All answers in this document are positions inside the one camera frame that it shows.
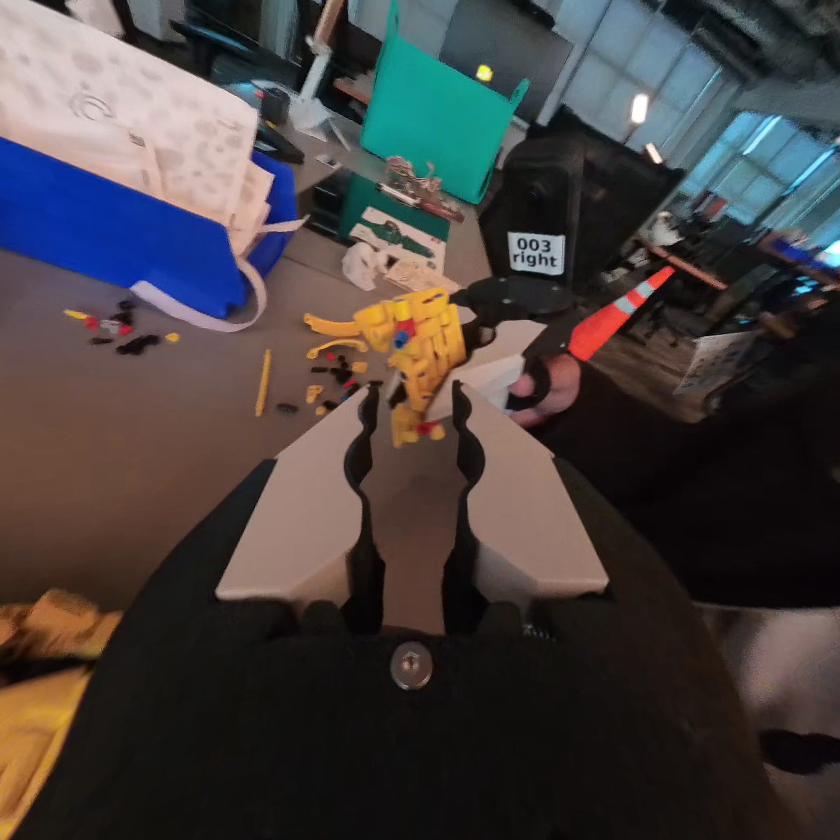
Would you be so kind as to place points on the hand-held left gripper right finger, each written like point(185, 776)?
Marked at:
point(538, 525)

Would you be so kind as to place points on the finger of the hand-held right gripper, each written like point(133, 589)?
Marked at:
point(396, 387)
point(499, 341)

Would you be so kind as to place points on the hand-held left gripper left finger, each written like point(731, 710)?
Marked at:
point(289, 525)

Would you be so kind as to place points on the yellow hood panel assembly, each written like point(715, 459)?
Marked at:
point(420, 354)

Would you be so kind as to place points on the yellow toy brick car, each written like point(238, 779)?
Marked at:
point(39, 722)

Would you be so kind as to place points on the person's right forearm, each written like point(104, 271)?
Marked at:
point(656, 459)

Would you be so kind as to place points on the wooden desk lamp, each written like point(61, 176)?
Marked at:
point(318, 79)

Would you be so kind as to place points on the person's right hand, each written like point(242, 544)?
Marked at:
point(564, 387)

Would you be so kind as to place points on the scatter of small yellow bricks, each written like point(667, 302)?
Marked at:
point(338, 380)

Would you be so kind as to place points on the orange striped cone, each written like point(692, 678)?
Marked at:
point(617, 315)

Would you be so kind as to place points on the crumpled white paper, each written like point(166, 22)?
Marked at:
point(363, 266)

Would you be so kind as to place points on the thin yellow stick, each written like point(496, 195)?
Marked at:
point(263, 384)

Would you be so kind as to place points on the flat printed sheets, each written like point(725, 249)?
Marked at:
point(400, 243)

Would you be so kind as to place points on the small wooden model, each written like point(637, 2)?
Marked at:
point(420, 190)

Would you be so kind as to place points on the teal plastic bin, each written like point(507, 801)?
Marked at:
point(433, 118)

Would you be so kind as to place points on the large dark screen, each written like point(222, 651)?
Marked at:
point(505, 46)

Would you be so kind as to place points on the cluster of small mixed bricks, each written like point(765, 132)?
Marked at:
point(124, 328)

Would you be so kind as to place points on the white striped shirt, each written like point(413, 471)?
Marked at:
point(774, 669)

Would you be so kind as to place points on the small dark cube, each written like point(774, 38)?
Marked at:
point(275, 105)

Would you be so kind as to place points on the blue bin with paper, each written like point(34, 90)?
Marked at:
point(131, 118)

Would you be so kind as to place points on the yellow curved frame piece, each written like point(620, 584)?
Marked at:
point(328, 325)

